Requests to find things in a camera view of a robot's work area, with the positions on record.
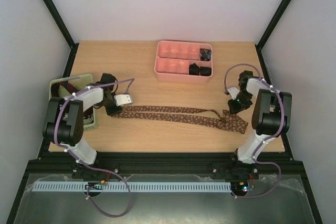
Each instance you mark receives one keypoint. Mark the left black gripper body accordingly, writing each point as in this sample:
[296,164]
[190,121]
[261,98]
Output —
[110,111]

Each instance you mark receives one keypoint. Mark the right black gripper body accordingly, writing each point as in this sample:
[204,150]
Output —
[237,106]

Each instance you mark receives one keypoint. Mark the brown floral tie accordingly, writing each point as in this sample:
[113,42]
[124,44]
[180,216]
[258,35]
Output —
[204,117]

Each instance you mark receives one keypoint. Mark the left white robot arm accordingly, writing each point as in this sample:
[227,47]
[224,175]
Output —
[66,115]

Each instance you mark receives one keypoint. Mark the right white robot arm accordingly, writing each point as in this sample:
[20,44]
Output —
[271,117]

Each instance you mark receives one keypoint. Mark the green perforated basket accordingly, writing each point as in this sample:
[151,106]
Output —
[80,82]

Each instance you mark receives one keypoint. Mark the rolled black tie right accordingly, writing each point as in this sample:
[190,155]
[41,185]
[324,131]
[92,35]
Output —
[205,71]

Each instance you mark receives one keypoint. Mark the rolled black tie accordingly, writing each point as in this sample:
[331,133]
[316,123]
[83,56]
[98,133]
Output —
[194,69]
[205,71]

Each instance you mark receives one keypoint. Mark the red black striped tie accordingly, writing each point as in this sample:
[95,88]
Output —
[62,89]

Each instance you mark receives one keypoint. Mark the rolled black tie left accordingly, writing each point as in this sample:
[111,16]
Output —
[194,69]

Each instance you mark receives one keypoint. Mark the rolled blue patterned tie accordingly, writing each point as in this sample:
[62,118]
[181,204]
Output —
[205,54]

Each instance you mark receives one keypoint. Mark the pink compartment organizer box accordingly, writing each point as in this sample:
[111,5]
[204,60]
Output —
[174,57]

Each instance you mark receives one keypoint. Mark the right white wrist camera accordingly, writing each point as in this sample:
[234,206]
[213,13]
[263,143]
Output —
[233,92]

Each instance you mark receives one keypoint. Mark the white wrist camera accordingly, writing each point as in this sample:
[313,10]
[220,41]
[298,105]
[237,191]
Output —
[123,99]
[233,92]

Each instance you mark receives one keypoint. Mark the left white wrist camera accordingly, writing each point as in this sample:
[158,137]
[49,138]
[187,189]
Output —
[123,99]

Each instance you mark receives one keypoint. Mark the black aluminium frame rail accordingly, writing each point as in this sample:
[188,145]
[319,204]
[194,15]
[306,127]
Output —
[214,165]

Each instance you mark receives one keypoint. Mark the light blue cable duct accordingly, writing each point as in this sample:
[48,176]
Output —
[137,187]

